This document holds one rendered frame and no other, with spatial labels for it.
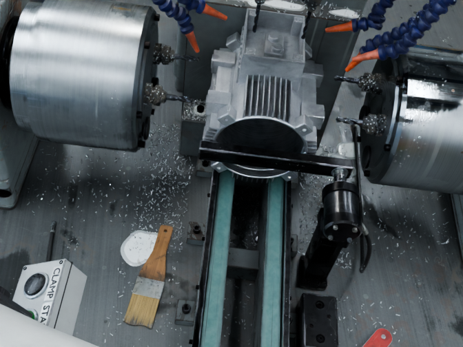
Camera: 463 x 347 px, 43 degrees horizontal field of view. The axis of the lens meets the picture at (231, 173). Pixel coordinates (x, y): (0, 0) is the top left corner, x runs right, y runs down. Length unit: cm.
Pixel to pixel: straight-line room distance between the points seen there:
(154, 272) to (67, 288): 32
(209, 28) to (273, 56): 14
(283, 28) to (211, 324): 51
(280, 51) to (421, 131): 26
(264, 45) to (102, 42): 26
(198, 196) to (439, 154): 47
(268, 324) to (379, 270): 32
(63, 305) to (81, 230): 38
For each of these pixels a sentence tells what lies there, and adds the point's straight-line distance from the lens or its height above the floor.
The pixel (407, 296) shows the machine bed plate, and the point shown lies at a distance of 117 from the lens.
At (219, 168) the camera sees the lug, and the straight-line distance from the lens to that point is 104.
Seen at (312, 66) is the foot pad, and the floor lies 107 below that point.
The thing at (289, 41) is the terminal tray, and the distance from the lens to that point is 104.
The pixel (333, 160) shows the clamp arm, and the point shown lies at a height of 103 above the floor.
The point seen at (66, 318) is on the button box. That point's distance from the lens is 78.
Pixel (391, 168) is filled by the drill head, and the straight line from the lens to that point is 100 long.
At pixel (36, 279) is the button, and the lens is 79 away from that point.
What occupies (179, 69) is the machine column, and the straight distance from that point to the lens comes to 132.
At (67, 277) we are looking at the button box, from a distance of 79.
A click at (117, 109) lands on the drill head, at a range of 94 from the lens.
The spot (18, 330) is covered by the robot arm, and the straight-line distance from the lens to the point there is 19.
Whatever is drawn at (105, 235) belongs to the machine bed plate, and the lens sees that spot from 113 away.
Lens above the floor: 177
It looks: 52 degrees down
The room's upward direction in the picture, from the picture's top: 10 degrees clockwise
